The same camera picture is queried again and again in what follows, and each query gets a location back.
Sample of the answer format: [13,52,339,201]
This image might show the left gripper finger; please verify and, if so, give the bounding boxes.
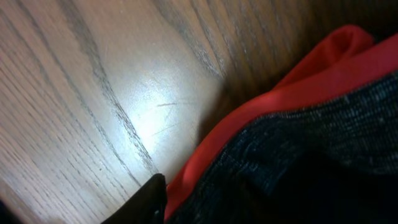
[102,174,167,224]

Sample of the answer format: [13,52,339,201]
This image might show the black leggings red waistband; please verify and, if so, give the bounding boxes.
[165,26,397,223]

